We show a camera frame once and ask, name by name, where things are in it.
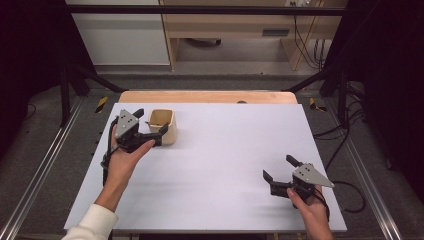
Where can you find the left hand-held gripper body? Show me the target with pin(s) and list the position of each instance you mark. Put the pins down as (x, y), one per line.
(128, 128)

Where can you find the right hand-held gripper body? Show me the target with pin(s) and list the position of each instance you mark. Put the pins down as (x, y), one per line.
(308, 176)

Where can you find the square wooden cup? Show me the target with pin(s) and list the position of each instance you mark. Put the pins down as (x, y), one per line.
(168, 133)

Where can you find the person's right hand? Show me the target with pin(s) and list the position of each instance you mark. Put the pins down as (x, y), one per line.
(308, 215)

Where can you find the person's left hand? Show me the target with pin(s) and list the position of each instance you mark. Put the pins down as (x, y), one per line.
(121, 166)

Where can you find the wooden table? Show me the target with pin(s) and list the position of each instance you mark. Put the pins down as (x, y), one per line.
(200, 97)

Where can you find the white table cover sheet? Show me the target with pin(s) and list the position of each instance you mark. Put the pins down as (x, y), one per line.
(216, 206)

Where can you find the black metal stand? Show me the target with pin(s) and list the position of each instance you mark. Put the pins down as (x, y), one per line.
(342, 100)
(65, 100)

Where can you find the white cabinet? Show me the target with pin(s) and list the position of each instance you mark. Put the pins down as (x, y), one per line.
(123, 36)

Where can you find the dark round table grommet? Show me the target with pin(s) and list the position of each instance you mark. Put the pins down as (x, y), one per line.
(241, 101)

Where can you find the white left sleeve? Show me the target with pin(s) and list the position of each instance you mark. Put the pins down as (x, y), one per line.
(93, 225)

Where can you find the light wooden desk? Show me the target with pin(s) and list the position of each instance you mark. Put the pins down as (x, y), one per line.
(230, 25)

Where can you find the dark curtain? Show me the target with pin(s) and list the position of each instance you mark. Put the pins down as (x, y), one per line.
(30, 50)
(390, 66)

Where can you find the grey desk label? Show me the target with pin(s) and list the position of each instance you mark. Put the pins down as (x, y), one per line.
(275, 32)

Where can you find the white power strip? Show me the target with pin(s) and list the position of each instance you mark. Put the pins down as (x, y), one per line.
(300, 2)

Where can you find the aluminium floor rail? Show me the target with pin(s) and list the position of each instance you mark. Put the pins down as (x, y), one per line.
(366, 173)
(36, 173)

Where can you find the black horizontal frame bar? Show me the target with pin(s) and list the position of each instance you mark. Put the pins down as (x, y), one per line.
(200, 10)

